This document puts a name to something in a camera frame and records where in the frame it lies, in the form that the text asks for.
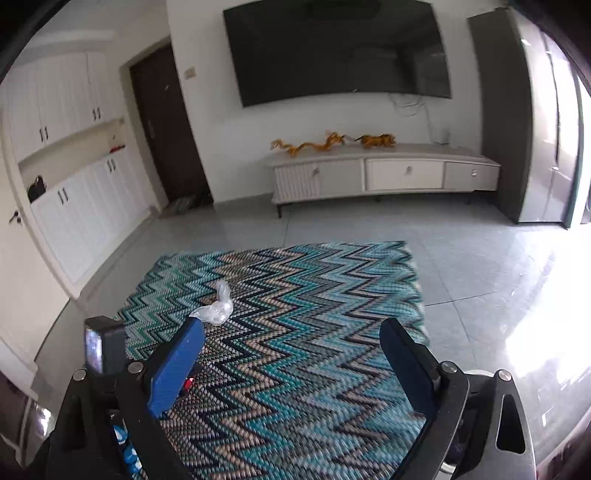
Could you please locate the dark brown door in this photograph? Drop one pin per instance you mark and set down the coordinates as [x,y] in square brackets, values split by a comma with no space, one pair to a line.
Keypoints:
[171,129]

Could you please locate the blue white printed item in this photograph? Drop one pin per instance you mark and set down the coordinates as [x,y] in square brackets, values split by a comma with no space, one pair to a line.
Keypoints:
[125,450]

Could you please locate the golden tiger figurine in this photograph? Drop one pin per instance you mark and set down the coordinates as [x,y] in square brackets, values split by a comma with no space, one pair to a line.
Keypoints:
[376,141]

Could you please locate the white wall cupboard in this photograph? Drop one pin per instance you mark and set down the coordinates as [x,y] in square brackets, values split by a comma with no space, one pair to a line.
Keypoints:
[78,184]

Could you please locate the pair of shoes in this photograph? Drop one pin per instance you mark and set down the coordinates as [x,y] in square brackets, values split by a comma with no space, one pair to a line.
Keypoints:
[194,203]

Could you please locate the tall grey cabinet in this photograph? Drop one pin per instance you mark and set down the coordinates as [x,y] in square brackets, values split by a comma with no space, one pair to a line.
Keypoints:
[521,120]

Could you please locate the white television cabinet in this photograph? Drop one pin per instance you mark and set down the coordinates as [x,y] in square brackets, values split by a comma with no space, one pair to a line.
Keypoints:
[383,173]

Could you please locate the clear plastic bag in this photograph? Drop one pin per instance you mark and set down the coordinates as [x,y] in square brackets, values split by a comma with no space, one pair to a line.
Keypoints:
[214,311]

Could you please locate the black wall television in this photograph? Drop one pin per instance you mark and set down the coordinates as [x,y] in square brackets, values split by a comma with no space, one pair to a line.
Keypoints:
[337,50]

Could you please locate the wall switch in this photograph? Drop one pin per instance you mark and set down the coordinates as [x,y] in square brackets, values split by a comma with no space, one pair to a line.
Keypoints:
[190,72]

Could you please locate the black bag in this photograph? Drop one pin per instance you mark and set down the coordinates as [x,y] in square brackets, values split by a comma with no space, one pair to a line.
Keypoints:
[37,189]

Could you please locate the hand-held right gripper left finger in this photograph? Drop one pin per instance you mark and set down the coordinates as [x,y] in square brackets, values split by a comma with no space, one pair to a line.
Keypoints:
[178,364]

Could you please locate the small red shelf item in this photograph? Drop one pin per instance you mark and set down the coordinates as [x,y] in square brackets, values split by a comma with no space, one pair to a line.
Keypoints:
[117,148]

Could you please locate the zigzag patterned rug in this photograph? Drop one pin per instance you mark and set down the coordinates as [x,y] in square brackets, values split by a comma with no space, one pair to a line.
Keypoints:
[295,332]

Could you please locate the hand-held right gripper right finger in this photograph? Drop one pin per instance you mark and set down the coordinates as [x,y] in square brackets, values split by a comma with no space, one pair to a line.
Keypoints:
[408,369]

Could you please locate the golden dragon figurine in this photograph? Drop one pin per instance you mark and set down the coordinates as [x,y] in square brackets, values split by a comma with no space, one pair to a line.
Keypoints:
[309,145]

